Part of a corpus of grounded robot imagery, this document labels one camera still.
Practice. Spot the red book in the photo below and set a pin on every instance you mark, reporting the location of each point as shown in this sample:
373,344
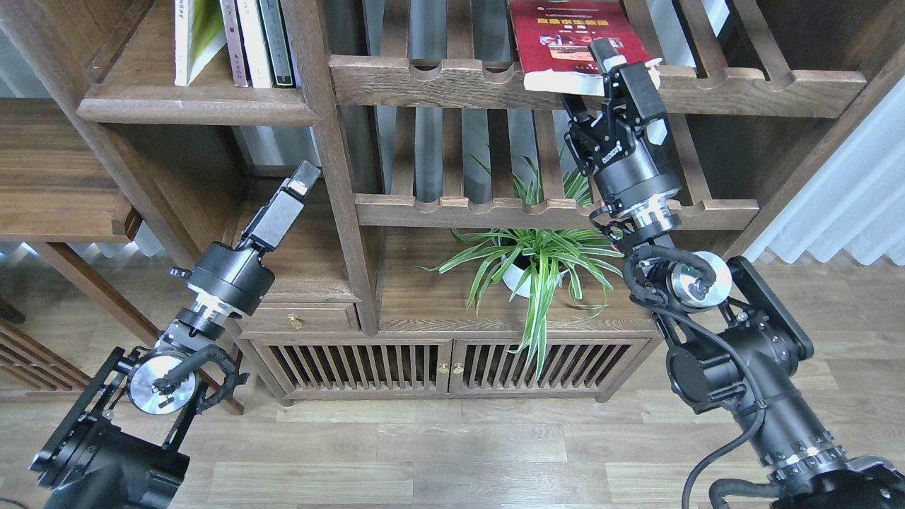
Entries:
552,39

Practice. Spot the green spider plant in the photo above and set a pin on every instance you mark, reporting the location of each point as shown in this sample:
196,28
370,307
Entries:
544,256

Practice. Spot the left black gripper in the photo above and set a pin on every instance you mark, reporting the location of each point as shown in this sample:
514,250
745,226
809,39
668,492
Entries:
233,281

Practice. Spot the maroon book white characters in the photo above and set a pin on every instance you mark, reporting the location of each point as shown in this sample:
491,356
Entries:
234,43

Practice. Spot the wooden side table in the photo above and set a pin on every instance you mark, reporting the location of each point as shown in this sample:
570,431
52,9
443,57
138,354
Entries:
55,192

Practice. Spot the yellow green book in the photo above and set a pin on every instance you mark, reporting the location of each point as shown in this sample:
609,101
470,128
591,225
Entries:
199,35

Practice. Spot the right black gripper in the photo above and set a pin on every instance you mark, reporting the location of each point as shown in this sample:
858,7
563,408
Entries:
608,149

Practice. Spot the dark green upright book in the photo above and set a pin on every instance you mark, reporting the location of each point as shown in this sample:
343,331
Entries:
279,53

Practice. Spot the dark wooden bookshelf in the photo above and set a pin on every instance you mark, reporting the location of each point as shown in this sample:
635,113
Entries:
765,103

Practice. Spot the slatted wooden bench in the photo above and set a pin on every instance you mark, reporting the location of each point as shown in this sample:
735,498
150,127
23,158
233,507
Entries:
41,371

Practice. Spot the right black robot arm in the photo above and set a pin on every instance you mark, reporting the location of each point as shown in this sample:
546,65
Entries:
732,343

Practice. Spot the brass drawer knob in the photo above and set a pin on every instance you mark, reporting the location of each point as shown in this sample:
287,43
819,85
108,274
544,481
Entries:
295,322

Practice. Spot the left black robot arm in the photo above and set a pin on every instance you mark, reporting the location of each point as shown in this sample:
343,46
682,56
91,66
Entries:
89,461

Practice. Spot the white upright book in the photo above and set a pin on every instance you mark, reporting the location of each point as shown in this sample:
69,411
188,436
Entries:
254,40

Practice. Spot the white curtain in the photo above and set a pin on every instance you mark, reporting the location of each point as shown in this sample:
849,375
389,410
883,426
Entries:
855,202

